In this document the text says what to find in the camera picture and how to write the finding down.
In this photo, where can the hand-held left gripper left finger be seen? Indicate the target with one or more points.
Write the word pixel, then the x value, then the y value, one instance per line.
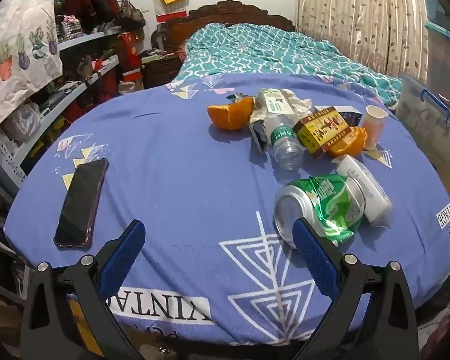
pixel 122 260

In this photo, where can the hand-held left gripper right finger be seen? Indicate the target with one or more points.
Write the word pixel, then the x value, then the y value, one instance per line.
pixel 317 260

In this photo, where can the crushed green can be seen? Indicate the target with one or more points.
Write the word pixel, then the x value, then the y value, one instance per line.
pixel 322 206

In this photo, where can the orange peel half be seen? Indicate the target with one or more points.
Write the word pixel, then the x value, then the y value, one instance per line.
pixel 350 144
pixel 228 116

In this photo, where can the clear plastic bottle green label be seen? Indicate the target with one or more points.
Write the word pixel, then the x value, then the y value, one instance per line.
pixel 283 137

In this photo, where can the yellow red cardboard box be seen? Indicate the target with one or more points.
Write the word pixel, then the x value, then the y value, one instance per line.
pixel 322 129

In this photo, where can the white paper cup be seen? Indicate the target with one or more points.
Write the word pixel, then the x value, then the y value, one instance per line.
pixel 373 127

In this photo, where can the white blue carton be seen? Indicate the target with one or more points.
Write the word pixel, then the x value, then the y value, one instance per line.
pixel 350 114

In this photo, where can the beige round trash bin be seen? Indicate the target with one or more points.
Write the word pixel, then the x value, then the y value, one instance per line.
pixel 442 174

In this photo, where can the white paper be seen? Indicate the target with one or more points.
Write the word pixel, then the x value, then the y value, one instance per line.
pixel 300 103

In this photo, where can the white green wrapper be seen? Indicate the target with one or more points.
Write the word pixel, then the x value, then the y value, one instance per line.
pixel 275 103

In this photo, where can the black smartphone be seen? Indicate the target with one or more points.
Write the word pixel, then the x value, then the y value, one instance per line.
pixel 80 202

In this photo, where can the dark wooden nightstand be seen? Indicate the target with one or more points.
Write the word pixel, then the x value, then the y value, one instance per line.
pixel 157 69

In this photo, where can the red gift bag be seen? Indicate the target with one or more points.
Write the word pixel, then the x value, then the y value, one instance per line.
pixel 129 56

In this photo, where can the teal patterned quilt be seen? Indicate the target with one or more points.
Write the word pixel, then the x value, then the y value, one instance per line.
pixel 270 52

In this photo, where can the grey metal shelf rack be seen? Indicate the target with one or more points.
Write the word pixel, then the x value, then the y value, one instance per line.
pixel 82 39

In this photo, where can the white cactus print cloth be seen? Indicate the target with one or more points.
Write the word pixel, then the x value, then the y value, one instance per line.
pixel 18 45

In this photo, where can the clear storage box teal lid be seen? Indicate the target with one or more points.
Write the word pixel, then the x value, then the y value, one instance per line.
pixel 446 56

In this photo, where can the brown handbag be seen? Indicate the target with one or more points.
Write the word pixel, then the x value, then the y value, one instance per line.
pixel 129 17

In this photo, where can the beige leaf print curtain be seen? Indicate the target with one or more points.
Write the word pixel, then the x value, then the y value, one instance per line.
pixel 352 15

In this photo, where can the carved wooden headboard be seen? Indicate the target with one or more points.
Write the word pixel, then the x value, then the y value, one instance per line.
pixel 232 11

